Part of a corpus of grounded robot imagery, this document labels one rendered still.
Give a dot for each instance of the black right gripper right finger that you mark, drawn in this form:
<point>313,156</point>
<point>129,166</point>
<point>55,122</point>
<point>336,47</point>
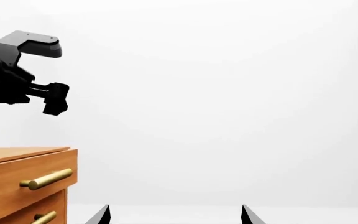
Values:
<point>249,217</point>

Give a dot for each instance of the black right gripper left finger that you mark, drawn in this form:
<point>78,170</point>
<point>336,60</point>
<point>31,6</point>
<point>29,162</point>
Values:
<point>103,217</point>

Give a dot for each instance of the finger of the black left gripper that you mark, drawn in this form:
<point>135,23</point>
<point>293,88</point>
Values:
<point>57,91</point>
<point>54,107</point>

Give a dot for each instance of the wooden cabinet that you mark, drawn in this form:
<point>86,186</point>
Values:
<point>17,154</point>

